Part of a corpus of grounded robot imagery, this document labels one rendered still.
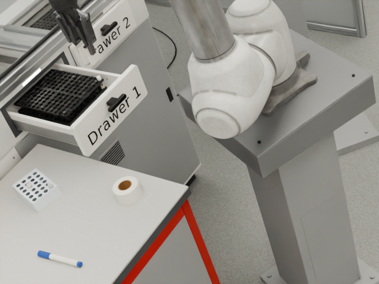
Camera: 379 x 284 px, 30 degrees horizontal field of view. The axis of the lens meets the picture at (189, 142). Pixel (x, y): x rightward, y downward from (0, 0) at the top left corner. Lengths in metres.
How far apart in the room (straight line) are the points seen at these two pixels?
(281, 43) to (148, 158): 1.04
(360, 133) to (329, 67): 1.06
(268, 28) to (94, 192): 0.65
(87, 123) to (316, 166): 0.65
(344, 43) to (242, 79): 2.00
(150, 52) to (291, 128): 0.92
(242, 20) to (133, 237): 0.59
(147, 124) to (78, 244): 0.90
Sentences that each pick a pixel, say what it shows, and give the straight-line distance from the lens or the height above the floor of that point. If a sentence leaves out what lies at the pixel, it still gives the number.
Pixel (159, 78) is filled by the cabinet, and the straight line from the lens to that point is 2.64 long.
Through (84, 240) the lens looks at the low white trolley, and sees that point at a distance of 1.83.
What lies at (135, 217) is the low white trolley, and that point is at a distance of 1.82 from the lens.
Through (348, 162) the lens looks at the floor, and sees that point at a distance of 2.90.
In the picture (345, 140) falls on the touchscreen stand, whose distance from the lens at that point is 2.95.
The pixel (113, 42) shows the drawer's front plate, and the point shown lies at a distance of 2.40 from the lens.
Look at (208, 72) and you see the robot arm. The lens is 1.59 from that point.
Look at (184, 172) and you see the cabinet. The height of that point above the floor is 0.12.
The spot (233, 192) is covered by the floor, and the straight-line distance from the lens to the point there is 2.89.
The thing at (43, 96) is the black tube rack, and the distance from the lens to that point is 2.15.
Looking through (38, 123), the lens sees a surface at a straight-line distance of 2.07.
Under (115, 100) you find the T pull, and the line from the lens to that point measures 1.97.
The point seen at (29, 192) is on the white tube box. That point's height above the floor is 0.79.
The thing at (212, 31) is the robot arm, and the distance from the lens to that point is 1.55.
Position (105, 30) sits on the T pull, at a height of 0.91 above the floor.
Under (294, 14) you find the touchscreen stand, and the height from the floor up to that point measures 0.55.
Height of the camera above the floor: 1.99
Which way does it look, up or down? 38 degrees down
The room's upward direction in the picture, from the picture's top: 20 degrees counter-clockwise
